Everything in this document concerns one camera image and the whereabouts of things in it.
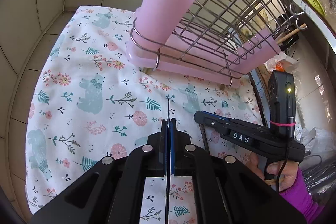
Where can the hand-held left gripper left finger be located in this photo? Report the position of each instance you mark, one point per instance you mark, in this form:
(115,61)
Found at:
(164,140)

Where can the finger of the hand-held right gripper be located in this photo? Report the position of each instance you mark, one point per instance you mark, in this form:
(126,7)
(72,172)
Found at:
(210,121)

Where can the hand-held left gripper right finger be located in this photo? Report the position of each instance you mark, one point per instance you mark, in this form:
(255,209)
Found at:
(173,142)

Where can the thin dark chopstick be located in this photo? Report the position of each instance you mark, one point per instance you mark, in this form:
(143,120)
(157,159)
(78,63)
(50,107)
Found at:
(168,111)

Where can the pink plastic utensil cup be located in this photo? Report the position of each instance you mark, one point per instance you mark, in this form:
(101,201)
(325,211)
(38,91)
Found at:
(168,3)

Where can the person's right forearm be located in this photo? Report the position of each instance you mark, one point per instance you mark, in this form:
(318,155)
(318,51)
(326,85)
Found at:
(302,200)

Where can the person's right hand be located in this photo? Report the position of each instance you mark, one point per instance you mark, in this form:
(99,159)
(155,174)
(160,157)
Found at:
(288,174)

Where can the white plastic bag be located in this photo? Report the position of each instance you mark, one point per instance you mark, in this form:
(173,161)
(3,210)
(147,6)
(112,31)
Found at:
(315,140)

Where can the pink plastic drip tray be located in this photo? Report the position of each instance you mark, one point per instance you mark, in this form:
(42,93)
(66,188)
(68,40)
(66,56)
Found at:
(181,69)

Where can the black plastic bag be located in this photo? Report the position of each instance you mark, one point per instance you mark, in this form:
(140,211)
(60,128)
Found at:
(320,179)

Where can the orange and white package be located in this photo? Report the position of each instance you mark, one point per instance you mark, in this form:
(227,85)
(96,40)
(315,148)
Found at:
(278,65)

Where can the black hanging utensil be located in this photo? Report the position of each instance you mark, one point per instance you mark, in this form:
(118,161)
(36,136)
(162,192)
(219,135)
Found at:
(287,41)

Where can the floral bear print cloth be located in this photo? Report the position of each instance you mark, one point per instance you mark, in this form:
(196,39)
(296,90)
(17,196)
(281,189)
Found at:
(78,61)

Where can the green plastic basket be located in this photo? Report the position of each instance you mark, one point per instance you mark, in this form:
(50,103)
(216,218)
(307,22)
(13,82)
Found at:
(311,1)

